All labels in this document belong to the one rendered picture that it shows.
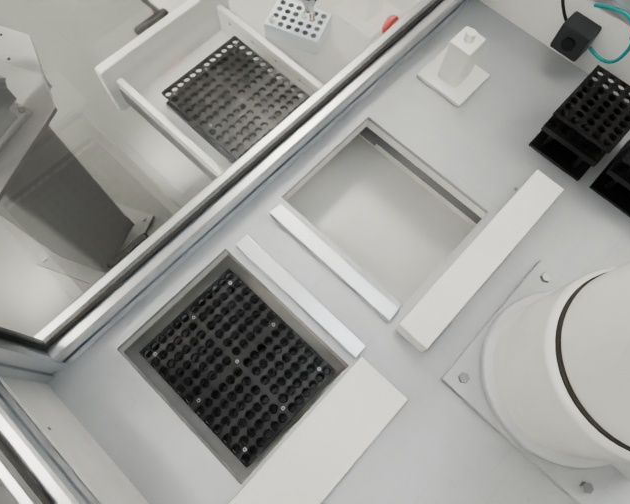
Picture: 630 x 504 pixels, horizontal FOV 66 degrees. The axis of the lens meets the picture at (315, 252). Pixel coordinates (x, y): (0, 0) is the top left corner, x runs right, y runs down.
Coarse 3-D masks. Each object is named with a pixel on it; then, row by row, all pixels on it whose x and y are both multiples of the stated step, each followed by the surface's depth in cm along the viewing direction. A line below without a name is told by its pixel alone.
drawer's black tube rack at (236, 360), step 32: (224, 288) 73; (192, 320) 72; (224, 320) 72; (256, 320) 72; (160, 352) 70; (192, 352) 70; (224, 352) 70; (256, 352) 73; (288, 352) 70; (192, 384) 68; (224, 384) 71; (256, 384) 69; (288, 384) 69; (320, 384) 69; (224, 416) 67; (256, 416) 67; (288, 416) 67; (256, 448) 69
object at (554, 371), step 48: (528, 288) 68; (576, 288) 51; (624, 288) 41; (480, 336) 66; (528, 336) 54; (576, 336) 45; (624, 336) 38; (480, 384) 64; (528, 384) 53; (576, 384) 46; (624, 384) 40; (528, 432) 59; (576, 432) 48; (624, 432) 43; (576, 480) 60
